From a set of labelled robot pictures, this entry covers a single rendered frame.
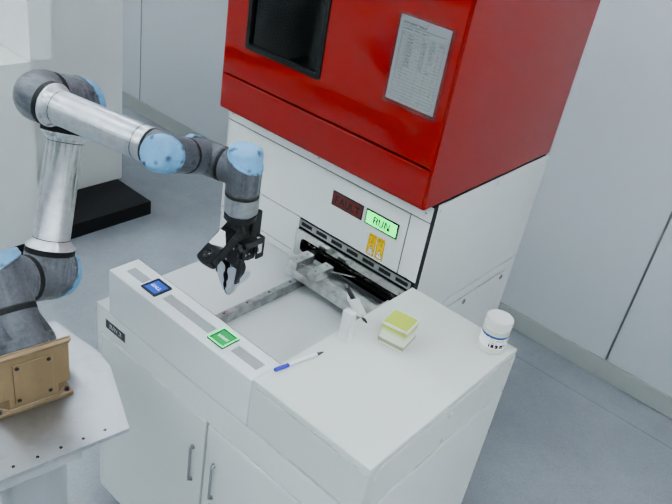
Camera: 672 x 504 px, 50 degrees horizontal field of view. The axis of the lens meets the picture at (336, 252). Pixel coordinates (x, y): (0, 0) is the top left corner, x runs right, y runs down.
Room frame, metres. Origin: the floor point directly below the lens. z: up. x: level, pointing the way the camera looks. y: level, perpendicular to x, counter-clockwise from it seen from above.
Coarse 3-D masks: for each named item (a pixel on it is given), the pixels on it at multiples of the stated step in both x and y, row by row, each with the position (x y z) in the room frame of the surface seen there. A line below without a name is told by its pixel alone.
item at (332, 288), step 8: (312, 264) 1.90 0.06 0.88; (288, 272) 1.86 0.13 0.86; (296, 272) 1.84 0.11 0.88; (304, 272) 1.84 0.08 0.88; (304, 280) 1.82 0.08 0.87; (320, 280) 1.82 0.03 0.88; (328, 280) 1.82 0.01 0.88; (336, 280) 1.83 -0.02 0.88; (312, 288) 1.80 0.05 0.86; (320, 288) 1.78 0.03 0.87; (328, 288) 1.78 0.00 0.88; (336, 288) 1.79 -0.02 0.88; (344, 288) 1.80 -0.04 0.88; (352, 288) 1.80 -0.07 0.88; (328, 296) 1.76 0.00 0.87; (336, 296) 1.75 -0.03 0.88; (344, 296) 1.75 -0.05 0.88; (360, 296) 1.77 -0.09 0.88; (336, 304) 1.74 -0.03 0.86; (344, 304) 1.73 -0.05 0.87; (368, 304) 1.74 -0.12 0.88; (376, 304) 1.74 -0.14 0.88; (368, 312) 1.70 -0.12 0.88
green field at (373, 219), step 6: (366, 216) 1.86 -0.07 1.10; (372, 216) 1.85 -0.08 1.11; (378, 216) 1.84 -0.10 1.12; (372, 222) 1.84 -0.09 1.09; (378, 222) 1.83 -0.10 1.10; (384, 222) 1.82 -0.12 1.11; (390, 222) 1.81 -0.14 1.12; (378, 228) 1.83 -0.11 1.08; (384, 228) 1.82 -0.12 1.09; (390, 228) 1.81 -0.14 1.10; (396, 228) 1.80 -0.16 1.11; (390, 234) 1.81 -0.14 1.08
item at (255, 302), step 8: (288, 280) 1.83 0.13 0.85; (296, 280) 1.84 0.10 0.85; (272, 288) 1.77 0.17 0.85; (280, 288) 1.78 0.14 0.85; (288, 288) 1.80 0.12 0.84; (296, 288) 1.83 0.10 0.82; (256, 296) 1.72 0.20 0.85; (264, 296) 1.72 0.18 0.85; (272, 296) 1.75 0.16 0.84; (280, 296) 1.78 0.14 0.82; (240, 304) 1.66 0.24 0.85; (248, 304) 1.67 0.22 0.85; (256, 304) 1.70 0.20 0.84; (264, 304) 1.72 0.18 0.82; (224, 312) 1.61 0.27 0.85; (232, 312) 1.62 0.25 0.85; (240, 312) 1.65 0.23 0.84; (248, 312) 1.67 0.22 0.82; (224, 320) 1.60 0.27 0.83
